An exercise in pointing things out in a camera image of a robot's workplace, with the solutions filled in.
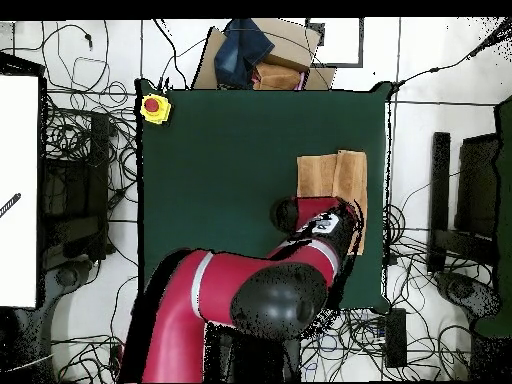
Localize tan terry towel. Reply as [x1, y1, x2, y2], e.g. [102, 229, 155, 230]
[296, 149, 368, 256]

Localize dark green table cloth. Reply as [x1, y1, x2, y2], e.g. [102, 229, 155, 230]
[134, 78, 393, 315]

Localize folded tan towel in box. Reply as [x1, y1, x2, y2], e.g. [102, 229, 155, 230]
[252, 62, 305, 92]

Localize yellow emergency stop button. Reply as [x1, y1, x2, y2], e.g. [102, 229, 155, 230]
[139, 93, 172, 125]

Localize blue denim jeans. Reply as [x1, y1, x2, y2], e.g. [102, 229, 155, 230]
[213, 18, 276, 90]

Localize brown cardboard box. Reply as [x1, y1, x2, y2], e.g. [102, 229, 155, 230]
[191, 17, 337, 91]

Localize black equipment rack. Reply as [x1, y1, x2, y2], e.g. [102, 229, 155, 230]
[37, 111, 113, 269]

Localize black upright bar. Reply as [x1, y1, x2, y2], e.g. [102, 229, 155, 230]
[426, 131, 451, 274]

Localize black power strip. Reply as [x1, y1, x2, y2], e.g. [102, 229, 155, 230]
[384, 307, 408, 368]

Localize black stand base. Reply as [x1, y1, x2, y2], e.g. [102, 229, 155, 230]
[41, 259, 95, 305]
[435, 270, 503, 321]

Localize black box unit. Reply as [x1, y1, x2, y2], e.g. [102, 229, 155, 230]
[455, 133, 501, 241]

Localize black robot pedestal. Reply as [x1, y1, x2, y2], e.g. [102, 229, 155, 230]
[203, 321, 302, 383]

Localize black rectangular frame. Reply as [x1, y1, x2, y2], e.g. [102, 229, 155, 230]
[305, 17, 364, 68]

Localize long black cable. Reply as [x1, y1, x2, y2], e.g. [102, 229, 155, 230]
[389, 17, 512, 95]

